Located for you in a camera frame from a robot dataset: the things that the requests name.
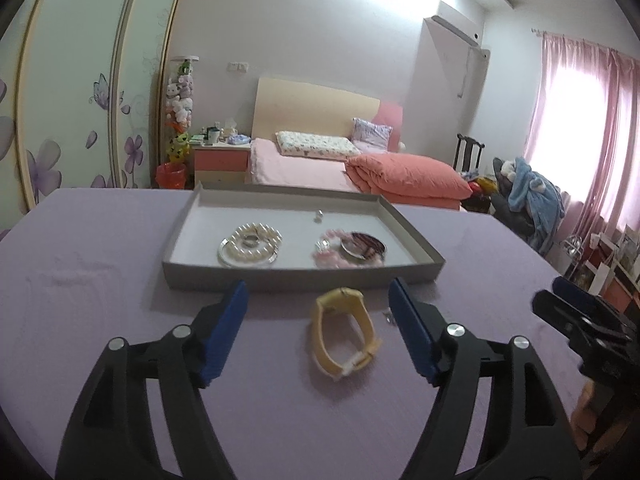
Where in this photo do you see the pink and beige nightstand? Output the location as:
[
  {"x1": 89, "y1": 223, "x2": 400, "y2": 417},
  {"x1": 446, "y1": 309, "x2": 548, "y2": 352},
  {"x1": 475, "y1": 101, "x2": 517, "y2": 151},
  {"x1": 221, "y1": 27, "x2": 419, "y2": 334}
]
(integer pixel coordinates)
[{"x1": 193, "y1": 140, "x2": 251, "y2": 186}]

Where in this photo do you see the dark wooden chair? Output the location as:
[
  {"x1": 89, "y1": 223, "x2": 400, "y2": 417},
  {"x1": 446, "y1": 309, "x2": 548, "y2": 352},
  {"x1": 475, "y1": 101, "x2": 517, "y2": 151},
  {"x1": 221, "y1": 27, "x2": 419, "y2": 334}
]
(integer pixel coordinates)
[{"x1": 454, "y1": 133, "x2": 485, "y2": 173}]

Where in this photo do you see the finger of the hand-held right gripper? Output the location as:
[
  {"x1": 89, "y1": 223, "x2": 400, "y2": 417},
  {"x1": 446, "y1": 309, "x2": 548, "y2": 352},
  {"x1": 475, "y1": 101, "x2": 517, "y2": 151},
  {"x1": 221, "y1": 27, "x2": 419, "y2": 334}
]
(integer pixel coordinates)
[
  {"x1": 552, "y1": 276, "x2": 640, "y2": 333},
  {"x1": 532, "y1": 290, "x2": 611, "y2": 348}
]

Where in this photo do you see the purple patterned pillow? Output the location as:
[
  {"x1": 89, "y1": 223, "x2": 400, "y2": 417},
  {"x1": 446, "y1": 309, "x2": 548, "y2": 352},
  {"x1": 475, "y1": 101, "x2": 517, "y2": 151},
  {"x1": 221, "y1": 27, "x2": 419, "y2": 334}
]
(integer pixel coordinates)
[{"x1": 351, "y1": 117, "x2": 393, "y2": 153}]

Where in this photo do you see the wide silver bangle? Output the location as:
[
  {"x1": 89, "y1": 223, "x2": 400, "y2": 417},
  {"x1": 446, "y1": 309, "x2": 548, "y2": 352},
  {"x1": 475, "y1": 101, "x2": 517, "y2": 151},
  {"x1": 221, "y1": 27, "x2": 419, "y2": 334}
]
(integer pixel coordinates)
[{"x1": 340, "y1": 231, "x2": 388, "y2": 263}]

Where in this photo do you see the clear tube of plush toys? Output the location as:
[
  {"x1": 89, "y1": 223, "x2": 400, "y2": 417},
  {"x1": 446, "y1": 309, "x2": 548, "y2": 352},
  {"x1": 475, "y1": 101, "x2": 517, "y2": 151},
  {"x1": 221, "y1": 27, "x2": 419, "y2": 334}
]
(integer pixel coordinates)
[{"x1": 165, "y1": 56, "x2": 198, "y2": 166}]

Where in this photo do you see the pink bead bracelet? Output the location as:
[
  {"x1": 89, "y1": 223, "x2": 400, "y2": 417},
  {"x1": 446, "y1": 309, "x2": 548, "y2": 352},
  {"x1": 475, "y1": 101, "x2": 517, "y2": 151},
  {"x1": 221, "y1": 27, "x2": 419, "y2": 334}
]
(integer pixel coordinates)
[{"x1": 314, "y1": 228, "x2": 361, "y2": 268}]

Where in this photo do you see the folded salmon pink duvet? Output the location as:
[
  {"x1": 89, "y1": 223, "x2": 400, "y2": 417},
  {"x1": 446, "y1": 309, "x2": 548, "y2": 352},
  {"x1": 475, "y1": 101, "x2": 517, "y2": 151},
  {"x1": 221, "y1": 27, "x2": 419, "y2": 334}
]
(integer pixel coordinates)
[{"x1": 345, "y1": 154, "x2": 473, "y2": 207}]

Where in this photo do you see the grey cardboard tray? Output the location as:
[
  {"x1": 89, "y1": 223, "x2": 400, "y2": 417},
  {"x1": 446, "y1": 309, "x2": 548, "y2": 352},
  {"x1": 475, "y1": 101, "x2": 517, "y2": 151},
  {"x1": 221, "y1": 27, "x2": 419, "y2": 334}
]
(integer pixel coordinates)
[{"x1": 161, "y1": 181, "x2": 446, "y2": 292}]

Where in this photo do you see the blue plush robe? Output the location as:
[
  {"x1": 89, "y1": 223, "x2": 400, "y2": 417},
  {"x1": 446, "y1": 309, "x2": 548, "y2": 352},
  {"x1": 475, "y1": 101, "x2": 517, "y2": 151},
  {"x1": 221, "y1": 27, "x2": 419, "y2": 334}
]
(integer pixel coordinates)
[{"x1": 505, "y1": 156, "x2": 566, "y2": 253}]

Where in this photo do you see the white wall air conditioner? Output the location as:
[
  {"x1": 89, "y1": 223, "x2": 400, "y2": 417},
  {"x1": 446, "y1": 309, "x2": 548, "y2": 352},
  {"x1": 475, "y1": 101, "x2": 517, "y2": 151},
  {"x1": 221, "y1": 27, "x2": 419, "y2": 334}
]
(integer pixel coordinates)
[{"x1": 432, "y1": 1, "x2": 483, "y2": 46}]

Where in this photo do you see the beige and pink headboard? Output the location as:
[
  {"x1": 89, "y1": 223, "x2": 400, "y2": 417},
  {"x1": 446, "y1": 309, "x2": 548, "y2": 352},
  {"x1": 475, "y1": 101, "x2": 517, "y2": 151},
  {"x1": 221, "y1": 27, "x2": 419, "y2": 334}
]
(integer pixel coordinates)
[{"x1": 251, "y1": 76, "x2": 405, "y2": 153}]

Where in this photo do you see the pink curtain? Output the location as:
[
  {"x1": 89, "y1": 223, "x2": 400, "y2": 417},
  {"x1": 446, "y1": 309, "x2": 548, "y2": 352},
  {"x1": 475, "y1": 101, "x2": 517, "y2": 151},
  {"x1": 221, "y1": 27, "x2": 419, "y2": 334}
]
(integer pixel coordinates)
[{"x1": 522, "y1": 32, "x2": 640, "y2": 271}]

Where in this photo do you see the bin with red bag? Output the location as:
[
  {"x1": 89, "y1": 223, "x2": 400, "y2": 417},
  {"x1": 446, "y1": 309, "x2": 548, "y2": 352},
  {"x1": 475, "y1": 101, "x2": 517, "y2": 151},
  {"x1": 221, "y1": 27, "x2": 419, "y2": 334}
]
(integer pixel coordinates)
[{"x1": 156, "y1": 162, "x2": 188, "y2": 191}]

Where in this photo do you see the bed with pink sheet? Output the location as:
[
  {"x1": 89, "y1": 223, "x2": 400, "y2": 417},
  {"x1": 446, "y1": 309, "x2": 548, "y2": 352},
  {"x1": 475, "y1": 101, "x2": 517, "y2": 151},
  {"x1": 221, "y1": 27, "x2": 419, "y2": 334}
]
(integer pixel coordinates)
[{"x1": 248, "y1": 137, "x2": 461, "y2": 211}]

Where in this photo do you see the cluttered low shelf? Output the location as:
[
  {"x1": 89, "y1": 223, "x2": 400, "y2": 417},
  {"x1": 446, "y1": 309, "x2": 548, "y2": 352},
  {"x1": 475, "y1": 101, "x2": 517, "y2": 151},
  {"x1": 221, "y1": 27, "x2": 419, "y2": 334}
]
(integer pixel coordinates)
[{"x1": 565, "y1": 227, "x2": 640, "y2": 308}]

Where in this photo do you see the thin silver bangle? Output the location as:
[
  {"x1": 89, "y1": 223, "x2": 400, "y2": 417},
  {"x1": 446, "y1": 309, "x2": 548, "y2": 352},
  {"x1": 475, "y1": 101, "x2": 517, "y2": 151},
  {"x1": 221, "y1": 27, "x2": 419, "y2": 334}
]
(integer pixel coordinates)
[{"x1": 217, "y1": 239, "x2": 278, "y2": 267}]

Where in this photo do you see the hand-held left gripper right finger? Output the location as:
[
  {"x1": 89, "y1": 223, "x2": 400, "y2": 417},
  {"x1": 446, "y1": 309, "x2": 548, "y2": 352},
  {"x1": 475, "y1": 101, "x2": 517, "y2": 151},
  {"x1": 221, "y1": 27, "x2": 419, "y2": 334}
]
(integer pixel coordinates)
[{"x1": 388, "y1": 277, "x2": 583, "y2": 480}]

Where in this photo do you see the wardrobe with purple flower doors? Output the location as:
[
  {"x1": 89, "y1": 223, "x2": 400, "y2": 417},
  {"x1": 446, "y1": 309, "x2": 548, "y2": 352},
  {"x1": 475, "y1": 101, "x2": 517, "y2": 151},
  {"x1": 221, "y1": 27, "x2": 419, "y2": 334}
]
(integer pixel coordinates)
[{"x1": 0, "y1": 0, "x2": 191, "y2": 241}]

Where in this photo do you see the dark grey chair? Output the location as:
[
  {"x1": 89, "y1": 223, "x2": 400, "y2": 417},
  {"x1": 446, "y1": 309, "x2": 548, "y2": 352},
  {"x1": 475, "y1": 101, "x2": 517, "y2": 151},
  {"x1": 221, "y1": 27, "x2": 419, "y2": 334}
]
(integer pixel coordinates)
[{"x1": 490, "y1": 157, "x2": 551, "y2": 241}]

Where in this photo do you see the purple tablecloth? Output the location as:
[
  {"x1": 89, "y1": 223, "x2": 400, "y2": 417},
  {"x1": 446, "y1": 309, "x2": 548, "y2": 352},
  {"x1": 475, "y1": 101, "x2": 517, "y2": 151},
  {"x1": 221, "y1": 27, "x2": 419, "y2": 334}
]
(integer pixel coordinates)
[{"x1": 0, "y1": 187, "x2": 596, "y2": 480}]

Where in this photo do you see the white pearl bracelet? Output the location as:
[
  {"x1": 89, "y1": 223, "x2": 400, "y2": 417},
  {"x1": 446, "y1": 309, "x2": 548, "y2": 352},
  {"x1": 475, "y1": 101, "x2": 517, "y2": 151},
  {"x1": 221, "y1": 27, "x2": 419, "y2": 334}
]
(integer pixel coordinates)
[{"x1": 231, "y1": 222, "x2": 283, "y2": 263}]

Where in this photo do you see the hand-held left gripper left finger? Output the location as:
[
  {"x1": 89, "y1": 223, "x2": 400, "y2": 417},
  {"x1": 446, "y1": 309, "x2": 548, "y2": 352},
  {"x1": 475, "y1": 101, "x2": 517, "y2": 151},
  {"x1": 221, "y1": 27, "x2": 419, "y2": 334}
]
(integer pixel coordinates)
[{"x1": 55, "y1": 280, "x2": 249, "y2": 480}]

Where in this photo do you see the grey air conditioner hose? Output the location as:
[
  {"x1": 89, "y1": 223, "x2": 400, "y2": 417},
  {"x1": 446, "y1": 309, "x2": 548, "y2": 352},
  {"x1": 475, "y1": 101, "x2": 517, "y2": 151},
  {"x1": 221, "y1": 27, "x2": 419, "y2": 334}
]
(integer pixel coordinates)
[{"x1": 457, "y1": 45, "x2": 473, "y2": 98}]

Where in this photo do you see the yellow wristwatch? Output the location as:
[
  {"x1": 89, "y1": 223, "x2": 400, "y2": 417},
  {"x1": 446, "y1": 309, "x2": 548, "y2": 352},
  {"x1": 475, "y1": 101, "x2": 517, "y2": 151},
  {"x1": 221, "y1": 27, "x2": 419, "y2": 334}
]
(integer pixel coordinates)
[{"x1": 310, "y1": 287, "x2": 382, "y2": 378}]

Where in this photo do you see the white floral pillow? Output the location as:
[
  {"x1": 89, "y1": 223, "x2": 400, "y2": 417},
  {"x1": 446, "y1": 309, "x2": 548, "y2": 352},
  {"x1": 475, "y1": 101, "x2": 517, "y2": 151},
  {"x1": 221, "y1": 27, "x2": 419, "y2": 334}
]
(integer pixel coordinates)
[{"x1": 275, "y1": 131, "x2": 362, "y2": 162}]

